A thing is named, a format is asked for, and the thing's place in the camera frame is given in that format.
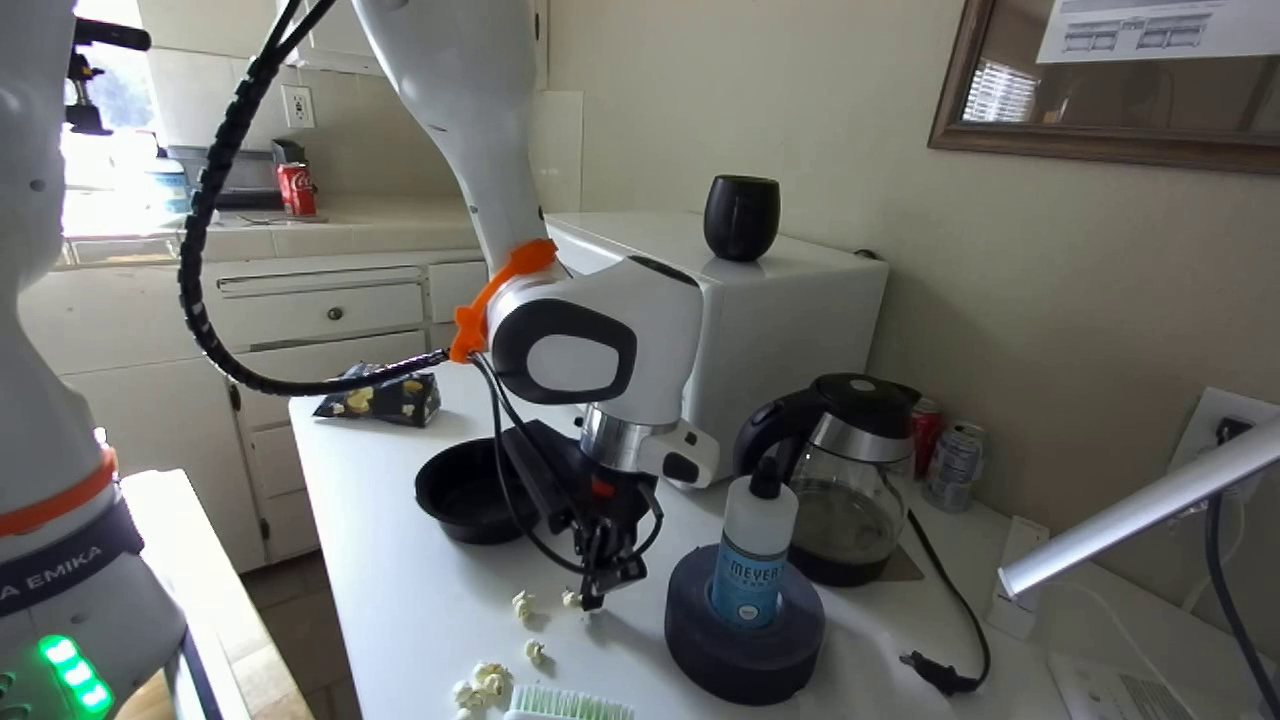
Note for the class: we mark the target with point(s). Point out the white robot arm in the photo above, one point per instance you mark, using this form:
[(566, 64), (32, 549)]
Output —
[(87, 623)]

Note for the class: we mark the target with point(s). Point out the white wall outlet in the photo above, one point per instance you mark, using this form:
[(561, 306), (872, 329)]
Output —
[(1219, 417)]

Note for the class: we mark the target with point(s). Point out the white green scrub brush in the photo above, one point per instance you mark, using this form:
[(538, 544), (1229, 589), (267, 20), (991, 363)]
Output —
[(542, 703)]

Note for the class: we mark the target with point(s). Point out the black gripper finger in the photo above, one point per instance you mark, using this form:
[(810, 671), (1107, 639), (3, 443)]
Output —
[(628, 569), (588, 589)]

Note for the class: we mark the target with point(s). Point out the blue label bottle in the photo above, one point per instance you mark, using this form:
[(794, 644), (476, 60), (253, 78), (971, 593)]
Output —
[(755, 544)]

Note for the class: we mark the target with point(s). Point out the white lamp bar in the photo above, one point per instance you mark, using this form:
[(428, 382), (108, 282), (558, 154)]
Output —
[(1178, 491)]

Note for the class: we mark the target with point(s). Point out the black bowl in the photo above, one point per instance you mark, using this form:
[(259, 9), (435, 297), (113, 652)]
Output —
[(474, 494)]

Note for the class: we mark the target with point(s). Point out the glass coffee pot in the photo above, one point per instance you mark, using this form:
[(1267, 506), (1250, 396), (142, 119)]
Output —
[(839, 445)]

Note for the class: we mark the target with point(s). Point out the black mug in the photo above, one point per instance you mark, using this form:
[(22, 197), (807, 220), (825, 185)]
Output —
[(743, 216)]

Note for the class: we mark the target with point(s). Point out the white kitchen cabinet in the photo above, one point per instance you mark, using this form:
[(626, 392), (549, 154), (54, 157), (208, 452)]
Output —
[(116, 339)]

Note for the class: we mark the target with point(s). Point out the wooden framed picture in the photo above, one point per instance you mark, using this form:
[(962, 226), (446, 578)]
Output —
[(1116, 82)]

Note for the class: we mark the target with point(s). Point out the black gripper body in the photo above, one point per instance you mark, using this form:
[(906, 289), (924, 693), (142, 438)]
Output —
[(600, 508)]

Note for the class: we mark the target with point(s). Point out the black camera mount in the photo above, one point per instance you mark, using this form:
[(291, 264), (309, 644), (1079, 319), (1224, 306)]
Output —
[(83, 114)]

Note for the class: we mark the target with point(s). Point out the red can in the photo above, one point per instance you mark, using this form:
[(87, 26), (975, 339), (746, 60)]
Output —
[(299, 193)]

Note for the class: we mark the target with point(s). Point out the white microwave oven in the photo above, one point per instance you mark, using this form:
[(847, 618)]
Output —
[(770, 325)]

